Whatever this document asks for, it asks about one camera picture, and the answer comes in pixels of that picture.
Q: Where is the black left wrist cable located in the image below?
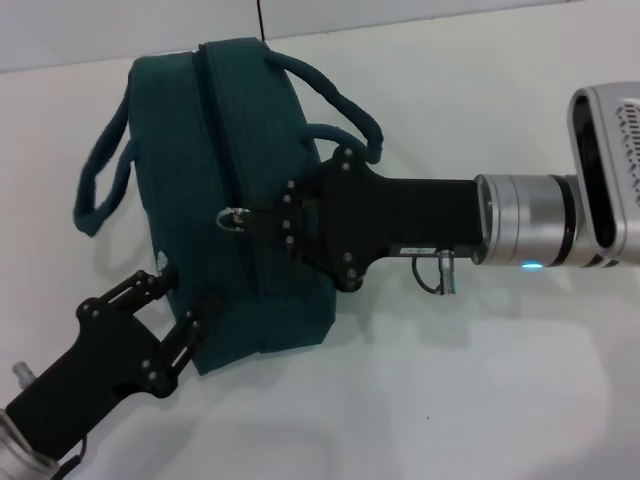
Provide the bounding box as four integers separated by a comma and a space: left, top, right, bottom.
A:
53, 433, 92, 472

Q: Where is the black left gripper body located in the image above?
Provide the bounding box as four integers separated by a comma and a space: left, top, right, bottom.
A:
4, 294, 180, 459

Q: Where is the silver zipper pull ring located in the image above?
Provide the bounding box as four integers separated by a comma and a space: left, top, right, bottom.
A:
214, 206, 252, 233

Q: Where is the grey right wrist cable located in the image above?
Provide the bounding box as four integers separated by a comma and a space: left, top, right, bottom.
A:
411, 248, 459, 297

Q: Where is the dark teal fabric lunch bag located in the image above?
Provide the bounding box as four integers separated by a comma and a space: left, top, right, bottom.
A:
73, 37, 386, 377

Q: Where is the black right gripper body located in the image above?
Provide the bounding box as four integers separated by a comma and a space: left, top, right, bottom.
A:
303, 144, 490, 293

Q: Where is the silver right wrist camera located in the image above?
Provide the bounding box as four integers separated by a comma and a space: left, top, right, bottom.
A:
567, 81, 640, 260

